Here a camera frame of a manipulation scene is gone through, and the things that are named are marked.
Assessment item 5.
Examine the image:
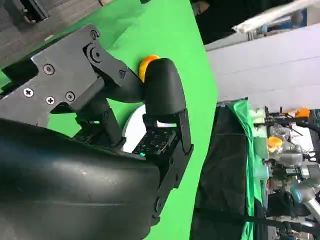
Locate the green cloth on workshop table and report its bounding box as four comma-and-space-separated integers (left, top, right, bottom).
232, 99, 258, 240

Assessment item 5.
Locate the orange flat object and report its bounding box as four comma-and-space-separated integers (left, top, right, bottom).
294, 107, 312, 118

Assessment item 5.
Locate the lilac plate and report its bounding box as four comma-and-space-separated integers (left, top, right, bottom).
121, 103, 176, 154

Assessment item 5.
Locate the white angled beam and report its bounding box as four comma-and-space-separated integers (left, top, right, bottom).
231, 0, 310, 33

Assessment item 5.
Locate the black backdrop curtain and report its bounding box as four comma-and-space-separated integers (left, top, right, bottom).
193, 99, 251, 240

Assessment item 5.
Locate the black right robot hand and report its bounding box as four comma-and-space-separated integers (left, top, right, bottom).
0, 23, 195, 240

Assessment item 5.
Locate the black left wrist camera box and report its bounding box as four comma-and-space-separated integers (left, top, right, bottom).
19, 0, 49, 24

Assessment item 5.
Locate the orange and white bread roll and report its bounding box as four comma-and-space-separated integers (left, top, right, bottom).
139, 54, 161, 83

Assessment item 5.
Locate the small orange round object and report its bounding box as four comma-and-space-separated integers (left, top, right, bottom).
266, 136, 283, 153

